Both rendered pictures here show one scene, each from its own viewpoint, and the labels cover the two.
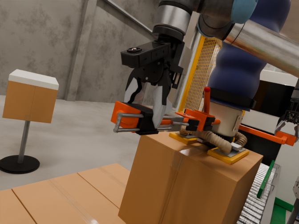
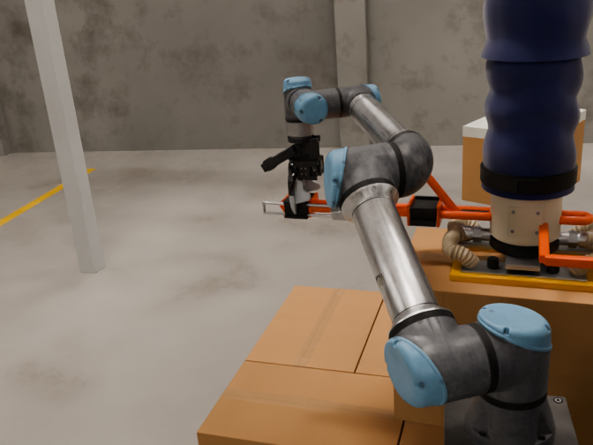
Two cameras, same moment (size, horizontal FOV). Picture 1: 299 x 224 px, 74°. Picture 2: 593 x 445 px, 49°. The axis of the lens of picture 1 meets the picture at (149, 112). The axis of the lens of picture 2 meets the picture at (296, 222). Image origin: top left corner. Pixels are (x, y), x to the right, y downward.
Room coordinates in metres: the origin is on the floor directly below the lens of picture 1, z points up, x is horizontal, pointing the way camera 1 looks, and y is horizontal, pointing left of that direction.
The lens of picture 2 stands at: (-0.03, -1.66, 1.82)
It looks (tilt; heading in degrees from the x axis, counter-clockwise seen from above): 21 degrees down; 74
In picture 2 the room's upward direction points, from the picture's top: 4 degrees counter-clockwise
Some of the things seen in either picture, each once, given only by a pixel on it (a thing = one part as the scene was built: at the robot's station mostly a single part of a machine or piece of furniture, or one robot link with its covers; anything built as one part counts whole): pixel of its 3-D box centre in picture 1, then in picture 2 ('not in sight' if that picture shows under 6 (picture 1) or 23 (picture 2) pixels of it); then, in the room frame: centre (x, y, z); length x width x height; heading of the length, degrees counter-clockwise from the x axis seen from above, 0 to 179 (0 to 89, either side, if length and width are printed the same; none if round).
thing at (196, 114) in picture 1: (198, 119); (425, 210); (0.74, -0.18, 1.20); 0.10 x 0.08 x 0.06; 54
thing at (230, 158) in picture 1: (231, 149); (521, 268); (0.88, -0.41, 1.10); 0.34 x 0.10 x 0.05; 144
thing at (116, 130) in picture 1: (166, 124); (313, 212); (0.47, -0.05, 1.20); 0.31 x 0.03 x 0.05; 144
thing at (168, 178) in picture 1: (197, 182); (516, 328); (0.93, -0.33, 0.87); 0.60 x 0.40 x 0.40; 144
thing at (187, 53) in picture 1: (183, 61); not in sight; (2.37, -0.23, 1.62); 0.20 x 0.05 x 0.30; 145
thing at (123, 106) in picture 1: (136, 116); (300, 204); (0.46, 0.03, 1.20); 0.08 x 0.07 x 0.05; 144
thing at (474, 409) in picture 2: not in sight; (510, 406); (0.55, -0.84, 1.09); 0.15 x 0.15 x 0.10
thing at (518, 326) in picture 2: not in sight; (509, 349); (0.55, -0.84, 1.20); 0.13 x 0.12 x 0.14; 177
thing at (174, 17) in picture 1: (170, 23); (300, 127); (0.47, 0.01, 1.42); 0.08 x 0.08 x 0.05
